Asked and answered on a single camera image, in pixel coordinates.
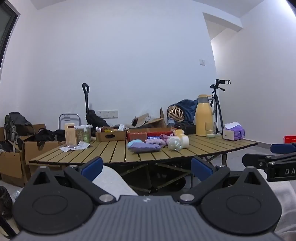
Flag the cardboard box with clothes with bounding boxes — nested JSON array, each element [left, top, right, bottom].
[[23, 138, 67, 166]]

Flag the yellow thermos jug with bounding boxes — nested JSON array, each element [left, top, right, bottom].
[[195, 94, 217, 137]]

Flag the black trolley handle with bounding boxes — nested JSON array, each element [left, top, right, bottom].
[[82, 83, 91, 115]]

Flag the black bag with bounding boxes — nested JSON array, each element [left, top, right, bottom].
[[85, 110, 110, 128]]

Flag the clear food container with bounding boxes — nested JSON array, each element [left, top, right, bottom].
[[75, 125, 93, 142]]

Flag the large cardboard box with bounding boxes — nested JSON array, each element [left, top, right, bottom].
[[0, 124, 47, 187]]

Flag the open cardboard box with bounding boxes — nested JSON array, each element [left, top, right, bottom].
[[126, 107, 167, 129]]

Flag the clear bag of soft filling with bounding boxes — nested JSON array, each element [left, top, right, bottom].
[[168, 137, 182, 151]]

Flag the dark door frame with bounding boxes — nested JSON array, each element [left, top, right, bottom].
[[0, 0, 19, 78]]

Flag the white paper sheets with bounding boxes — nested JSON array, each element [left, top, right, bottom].
[[59, 141, 91, 152]]

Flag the purple tissue box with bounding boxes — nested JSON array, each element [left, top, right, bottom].
[[222, 121, 245, 141]]

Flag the black case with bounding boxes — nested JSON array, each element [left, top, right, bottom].
[[178, 123, 196, 135]]

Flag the wicker ball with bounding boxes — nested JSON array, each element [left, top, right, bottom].
[[167, 106, 185, 121]]

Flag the black trash bin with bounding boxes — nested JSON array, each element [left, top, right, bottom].
[[0, 186, 14, 220]]

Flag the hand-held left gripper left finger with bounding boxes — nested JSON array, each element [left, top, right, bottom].
[[28, 157, 116, 205]]

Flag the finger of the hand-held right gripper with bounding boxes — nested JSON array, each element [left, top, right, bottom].
[[270, 142, 296, 154], [242, 153, 278, 168]]

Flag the light purple plush toy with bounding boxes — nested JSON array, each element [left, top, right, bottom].
[[145, 138, 167, 147]]

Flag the brown cardboard tray box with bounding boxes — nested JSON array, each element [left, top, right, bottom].
[[95, 128, 126, 142]]

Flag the wooden box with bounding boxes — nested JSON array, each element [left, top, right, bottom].
[[64, 123, 76, 145]]

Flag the black tripod with camera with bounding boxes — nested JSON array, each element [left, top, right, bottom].
[[210, 79, 231, 135]]

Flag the glass cup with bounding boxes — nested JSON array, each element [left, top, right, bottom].
[[205, 122, 217, 139]]

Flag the person's left leg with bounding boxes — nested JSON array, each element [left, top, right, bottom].
[[92, 165, 139, 197]]

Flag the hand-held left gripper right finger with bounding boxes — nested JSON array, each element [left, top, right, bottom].
[[179, 157, 269, 205]]

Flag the dark green backpack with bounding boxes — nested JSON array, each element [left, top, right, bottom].
[[4, 112, 34, 149]]

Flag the light blue soft pouch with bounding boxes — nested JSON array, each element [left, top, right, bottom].
[[127, 139, 142, 149]]

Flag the white wall outlet strip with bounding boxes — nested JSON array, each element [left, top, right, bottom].
[[96, 110, 118, 119]]

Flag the beige fluffy mat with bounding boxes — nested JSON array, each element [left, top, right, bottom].
[[131, 113, 151, 127]]

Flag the dark blue cloth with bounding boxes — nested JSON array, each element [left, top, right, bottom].
[[171, 99, 199, 125]]

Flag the black clothes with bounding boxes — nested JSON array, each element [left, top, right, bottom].
[[30, 128, 66, 142]]

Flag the purple woven cushion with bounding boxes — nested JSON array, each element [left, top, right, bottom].
[[129, 142, 162, 153]]

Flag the red cardboard box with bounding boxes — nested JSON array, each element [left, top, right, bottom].
[[126, 128, 179, 143]]

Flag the folding slatted wooden table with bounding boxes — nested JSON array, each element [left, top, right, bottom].
[[28, 134, 258, 193]]

